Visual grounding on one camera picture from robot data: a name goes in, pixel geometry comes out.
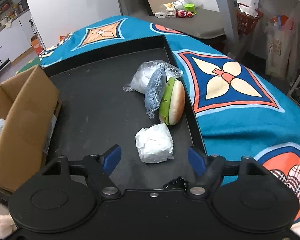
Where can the orange cardboard box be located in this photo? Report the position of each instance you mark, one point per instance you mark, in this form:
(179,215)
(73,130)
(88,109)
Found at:
(36,44)

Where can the blue patterned blanket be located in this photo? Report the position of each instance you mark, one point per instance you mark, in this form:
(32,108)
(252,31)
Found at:
(238,112)

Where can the red plastic basket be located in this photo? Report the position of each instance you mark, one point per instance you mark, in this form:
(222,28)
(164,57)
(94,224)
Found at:
(247,18)

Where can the clear bag white stuffing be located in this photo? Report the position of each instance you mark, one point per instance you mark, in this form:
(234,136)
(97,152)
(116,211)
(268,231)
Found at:
(144,73)

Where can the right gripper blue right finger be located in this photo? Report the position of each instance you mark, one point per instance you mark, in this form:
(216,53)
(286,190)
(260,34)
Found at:
(208,170)

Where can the white kitchen cabinet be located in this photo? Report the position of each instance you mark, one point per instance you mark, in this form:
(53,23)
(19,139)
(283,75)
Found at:
(16,39)

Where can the red plush toy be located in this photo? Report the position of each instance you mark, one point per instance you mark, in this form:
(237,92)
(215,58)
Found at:
(184,14)

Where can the white soft bundle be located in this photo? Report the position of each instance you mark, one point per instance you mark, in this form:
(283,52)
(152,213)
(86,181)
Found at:
(154,144)

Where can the brown cardboard box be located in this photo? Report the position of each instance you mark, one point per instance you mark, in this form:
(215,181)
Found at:
(28,103)

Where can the blue denim plush toy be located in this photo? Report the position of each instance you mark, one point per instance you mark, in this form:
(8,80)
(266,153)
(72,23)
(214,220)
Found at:
(155,91)

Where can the green plastic cup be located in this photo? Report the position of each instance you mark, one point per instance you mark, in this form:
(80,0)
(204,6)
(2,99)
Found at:
(190,7)

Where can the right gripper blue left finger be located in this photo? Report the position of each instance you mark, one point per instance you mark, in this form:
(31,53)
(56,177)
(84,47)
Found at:
(99,168)

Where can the white tote bag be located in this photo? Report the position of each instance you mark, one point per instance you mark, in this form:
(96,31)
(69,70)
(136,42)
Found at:
(280,32)

